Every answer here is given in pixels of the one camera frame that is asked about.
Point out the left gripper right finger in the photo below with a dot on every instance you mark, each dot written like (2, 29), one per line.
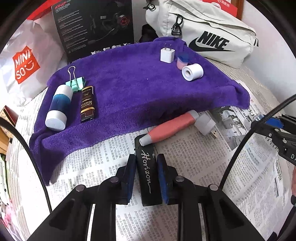
(180, 191)

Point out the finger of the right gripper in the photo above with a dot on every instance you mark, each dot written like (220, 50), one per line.
(285, 122)
(270, 129)

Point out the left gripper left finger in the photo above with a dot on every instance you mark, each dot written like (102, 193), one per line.
(114, 190)

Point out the black Horizon case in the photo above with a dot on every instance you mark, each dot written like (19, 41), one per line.
(148, 173)

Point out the white USB night light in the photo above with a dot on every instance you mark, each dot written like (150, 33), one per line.
(205, 126)

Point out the pink grey handle tool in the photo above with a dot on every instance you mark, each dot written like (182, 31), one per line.
(169, 128)

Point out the black gold Grand Reserve tube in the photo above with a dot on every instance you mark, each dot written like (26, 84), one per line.
(87, 104)

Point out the white tape roll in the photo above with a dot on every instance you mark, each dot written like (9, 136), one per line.
(192, 72)

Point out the white blue cylinder bottle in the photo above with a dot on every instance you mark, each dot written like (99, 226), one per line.
(56, 117)

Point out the pink jar blue lid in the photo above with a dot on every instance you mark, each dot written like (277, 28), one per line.
(182, 60)

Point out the green binder clip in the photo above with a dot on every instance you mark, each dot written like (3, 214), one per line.
(76, 83)

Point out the white USB charger plug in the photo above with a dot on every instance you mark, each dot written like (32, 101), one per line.
(167, 54)

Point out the person right hand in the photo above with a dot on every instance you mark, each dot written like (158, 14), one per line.
(293, 184)

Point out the newspaper sheet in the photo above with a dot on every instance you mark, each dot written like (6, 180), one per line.
(185, 175)

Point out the white Nike waist bag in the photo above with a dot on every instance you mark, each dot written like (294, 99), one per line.
(206, 29)

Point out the purple towel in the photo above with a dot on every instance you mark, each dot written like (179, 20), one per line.
(133, 90)

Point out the brown patterned book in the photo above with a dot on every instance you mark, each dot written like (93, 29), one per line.
(10, 116)

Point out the red white paper bag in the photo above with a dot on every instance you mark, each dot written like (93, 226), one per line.
(224, 5)

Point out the white Miniso plastic bag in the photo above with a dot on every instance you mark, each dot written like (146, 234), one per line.
(30, 57)

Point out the black headset box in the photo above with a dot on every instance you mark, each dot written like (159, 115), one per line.
(88, 27)

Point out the wooden chair frame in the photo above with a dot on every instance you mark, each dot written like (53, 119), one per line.
(239, 4)

